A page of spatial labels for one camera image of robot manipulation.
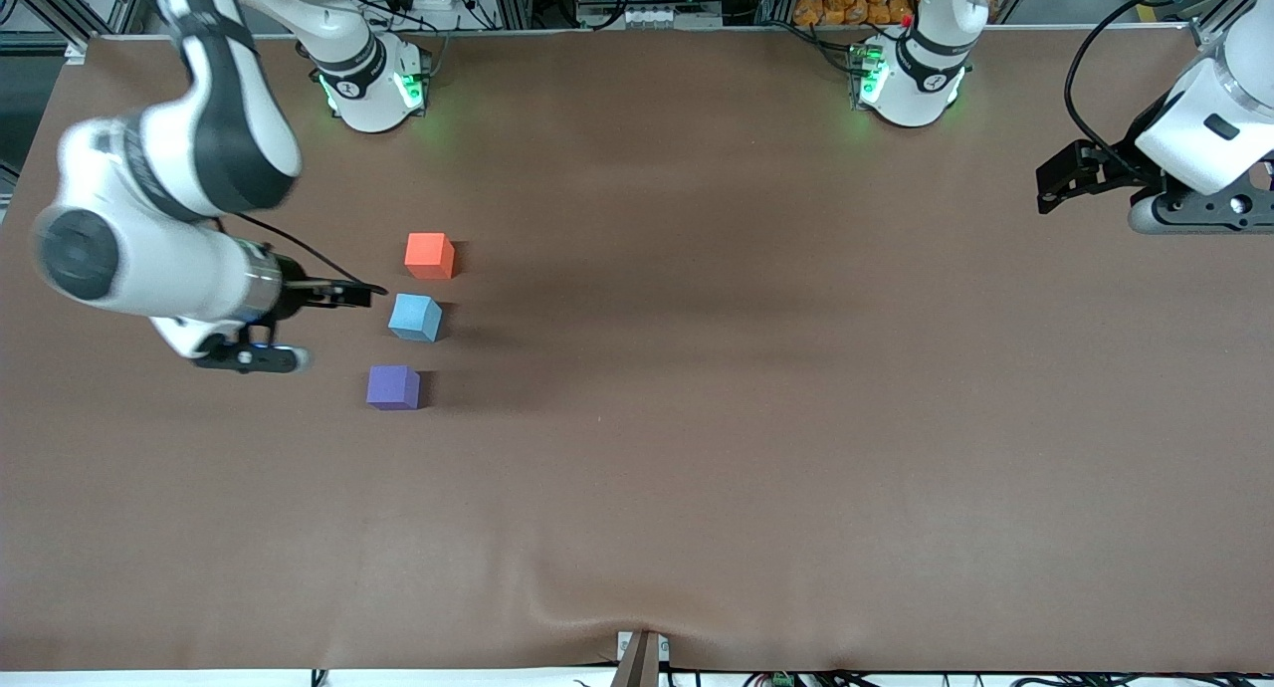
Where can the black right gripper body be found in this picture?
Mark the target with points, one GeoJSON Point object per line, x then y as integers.
{"type": "Point", "coordinates": [292, 296]}

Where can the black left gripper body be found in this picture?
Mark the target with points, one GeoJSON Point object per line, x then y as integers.
{"type": "Point", "coordinates": [1117, 170]}

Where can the light blue foam block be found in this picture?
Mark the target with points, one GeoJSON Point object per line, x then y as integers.
{"type": "Point", "coordinates": [415, 317]}

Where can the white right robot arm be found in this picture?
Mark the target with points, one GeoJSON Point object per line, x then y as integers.
{"type": "Point", "coordinates": [169, 199]}

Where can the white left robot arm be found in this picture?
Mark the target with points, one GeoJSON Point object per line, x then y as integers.
{"type": "Point", "coordinates": [1209, 119]}

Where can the orange foam block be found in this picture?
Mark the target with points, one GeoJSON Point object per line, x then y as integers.
{"type": "Point", "coordinates": [429, 254]}

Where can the purple foam block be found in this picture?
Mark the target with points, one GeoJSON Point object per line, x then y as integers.
{"type": "Point", "coordinates": [392, 386]}

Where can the white terminal block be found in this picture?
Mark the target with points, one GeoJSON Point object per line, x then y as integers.
{"type": "Point", "coordinates": [667, 16]}

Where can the brown table mat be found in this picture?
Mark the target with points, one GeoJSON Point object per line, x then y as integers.
{"type": "Point", "coordinates": [697, 488]}

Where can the green connector plug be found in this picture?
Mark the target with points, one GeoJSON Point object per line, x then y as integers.
{"type": "Point", "coordinates": [780, 680]}

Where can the aluminium frame profile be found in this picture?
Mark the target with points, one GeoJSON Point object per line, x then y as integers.
{"type": "Point", "coordinates": [70, 5]}
{"type": "Point", "coordinates": [1219, 10]}

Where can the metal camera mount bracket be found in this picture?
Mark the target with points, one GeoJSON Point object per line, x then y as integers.
{"type": "Point", "coordinates": [640, 659]}

